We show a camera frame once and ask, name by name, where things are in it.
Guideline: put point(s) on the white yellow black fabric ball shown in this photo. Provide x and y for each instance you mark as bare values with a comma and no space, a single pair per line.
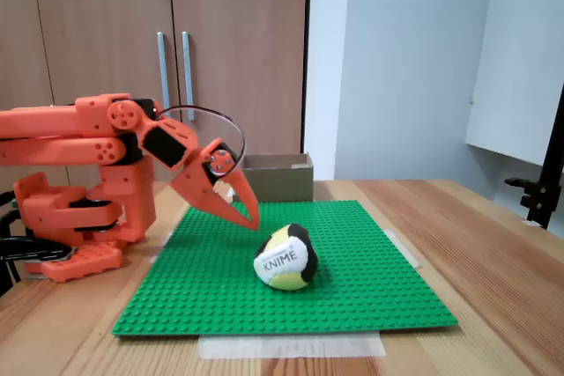
282,257

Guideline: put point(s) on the brown cardboard box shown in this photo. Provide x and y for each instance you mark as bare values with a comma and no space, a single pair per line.
282,184

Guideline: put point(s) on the narrow masking tape strip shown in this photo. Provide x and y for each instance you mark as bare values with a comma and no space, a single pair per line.
161,248
405,250

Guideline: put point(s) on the green studded baseplate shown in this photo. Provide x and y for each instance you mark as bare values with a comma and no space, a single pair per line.
352,283

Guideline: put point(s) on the wide masking tape strip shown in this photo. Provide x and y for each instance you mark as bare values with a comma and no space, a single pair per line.
286,347

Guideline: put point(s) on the black table clamp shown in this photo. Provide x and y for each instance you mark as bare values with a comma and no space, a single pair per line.
31,250

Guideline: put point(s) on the wooden cabinet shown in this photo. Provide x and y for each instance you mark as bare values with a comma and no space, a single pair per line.
101,19

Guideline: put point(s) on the white wall panel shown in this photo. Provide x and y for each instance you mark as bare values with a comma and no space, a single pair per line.
515,85

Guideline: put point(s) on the black camera stand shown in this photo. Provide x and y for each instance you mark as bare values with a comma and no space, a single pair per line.
539,200

